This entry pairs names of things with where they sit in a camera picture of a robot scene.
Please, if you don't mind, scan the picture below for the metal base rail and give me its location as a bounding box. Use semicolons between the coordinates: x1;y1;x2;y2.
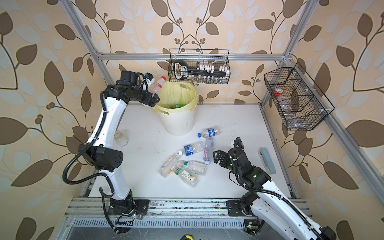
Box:
64;197;310;229

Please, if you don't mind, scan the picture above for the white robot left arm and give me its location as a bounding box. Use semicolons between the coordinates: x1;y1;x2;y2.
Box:
63;71;160;216

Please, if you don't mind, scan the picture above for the light blue grey case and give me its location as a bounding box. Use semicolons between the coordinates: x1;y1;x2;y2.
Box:
259;148;276;175

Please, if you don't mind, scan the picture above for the black wire basket right wall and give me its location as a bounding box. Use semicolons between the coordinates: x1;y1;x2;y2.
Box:
264;63;335;131

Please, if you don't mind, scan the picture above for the clear bottle blue label middle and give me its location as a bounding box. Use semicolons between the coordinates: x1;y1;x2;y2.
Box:
178;141;205;156

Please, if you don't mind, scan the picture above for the clear bottle blue cap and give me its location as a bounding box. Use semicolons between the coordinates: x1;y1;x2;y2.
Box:
198;127;221;138

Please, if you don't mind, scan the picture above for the clear bottle purple label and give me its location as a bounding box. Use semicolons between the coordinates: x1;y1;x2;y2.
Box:
204;137;214;165

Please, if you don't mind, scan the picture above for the yellow plastic bin liner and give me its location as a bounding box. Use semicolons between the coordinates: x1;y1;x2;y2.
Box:
154;82;199;113

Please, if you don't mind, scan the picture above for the clear bottle green white label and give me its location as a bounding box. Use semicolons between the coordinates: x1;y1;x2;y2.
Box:
172;167;199;187

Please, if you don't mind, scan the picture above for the red cap item in basket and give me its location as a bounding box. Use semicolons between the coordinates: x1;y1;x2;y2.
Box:
274;87;284;97

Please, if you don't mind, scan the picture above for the white ribbed trash bin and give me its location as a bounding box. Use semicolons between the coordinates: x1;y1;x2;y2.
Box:
155;109;195;136

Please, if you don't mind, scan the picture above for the clear bottle yellow label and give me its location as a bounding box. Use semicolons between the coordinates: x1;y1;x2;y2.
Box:
158;154;180;178

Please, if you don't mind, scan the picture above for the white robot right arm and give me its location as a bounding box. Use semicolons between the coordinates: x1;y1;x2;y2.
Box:
213;147;337;240

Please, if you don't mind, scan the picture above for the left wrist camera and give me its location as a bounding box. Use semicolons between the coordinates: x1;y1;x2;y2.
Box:
144;73;155;87

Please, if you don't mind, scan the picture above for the black white tool in basket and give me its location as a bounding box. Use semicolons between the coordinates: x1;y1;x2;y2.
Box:
173;60;231;80

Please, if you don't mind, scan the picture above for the black wire basket back wall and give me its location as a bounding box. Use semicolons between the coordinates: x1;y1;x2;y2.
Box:
168;48;231;85

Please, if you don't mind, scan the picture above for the clear bottle red label red cap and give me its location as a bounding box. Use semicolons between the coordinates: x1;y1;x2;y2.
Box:
149;76;167;95

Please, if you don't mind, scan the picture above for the black wire basket wall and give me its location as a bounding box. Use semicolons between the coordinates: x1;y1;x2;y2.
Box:
168;48;231;85
264;63;335;131

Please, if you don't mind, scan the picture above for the clear bottle green neck band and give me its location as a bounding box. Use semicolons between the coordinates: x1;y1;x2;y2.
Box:
177;161;207;176

